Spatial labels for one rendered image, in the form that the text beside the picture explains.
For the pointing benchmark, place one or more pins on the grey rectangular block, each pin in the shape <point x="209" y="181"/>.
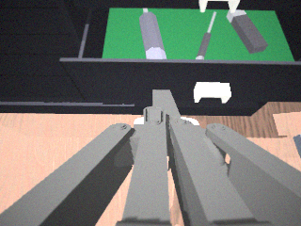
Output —
<point x="247" y="31"/>

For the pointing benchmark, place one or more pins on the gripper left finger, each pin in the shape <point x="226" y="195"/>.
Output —
<point x="79" y="190"/>

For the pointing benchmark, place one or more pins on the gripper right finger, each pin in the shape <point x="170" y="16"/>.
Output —
<point x="255" y="181"/>

